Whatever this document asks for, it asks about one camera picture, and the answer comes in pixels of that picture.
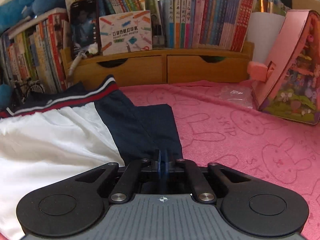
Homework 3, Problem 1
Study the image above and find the white and navy zip jacket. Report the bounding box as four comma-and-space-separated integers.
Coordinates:
1, 75, 182, 239

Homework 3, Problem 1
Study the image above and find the wooden desktop drawer organizer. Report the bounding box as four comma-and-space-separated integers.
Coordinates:
72, 41, 254, 89

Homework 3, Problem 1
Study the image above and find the clear plastic bag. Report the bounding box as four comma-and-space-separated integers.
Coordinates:
219, 85, 253, 109

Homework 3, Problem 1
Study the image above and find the white label printer box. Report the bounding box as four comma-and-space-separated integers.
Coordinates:
99, 10, 153, 56

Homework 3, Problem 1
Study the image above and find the pink house-shaped diorama box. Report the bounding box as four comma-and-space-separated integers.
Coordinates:
247, 10, 319, 125

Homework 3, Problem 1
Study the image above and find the black smartphone on stand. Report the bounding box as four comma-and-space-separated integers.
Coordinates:
70, 0, 101, 59

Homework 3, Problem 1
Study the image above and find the row of upright books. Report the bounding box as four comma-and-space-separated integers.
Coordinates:
1, 0, 289, 99

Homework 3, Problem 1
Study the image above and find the miniature black bicycle model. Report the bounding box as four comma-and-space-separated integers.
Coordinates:
11, 78, 44, 106

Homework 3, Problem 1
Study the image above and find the blue round ball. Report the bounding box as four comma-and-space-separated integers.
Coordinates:
0, 84, 12, 111

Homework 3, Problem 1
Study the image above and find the blue plush toy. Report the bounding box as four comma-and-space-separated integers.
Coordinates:
1, 0, 66, 33

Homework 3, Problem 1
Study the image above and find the white cord with ring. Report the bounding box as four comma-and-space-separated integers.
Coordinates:
67, 50, 90, 83

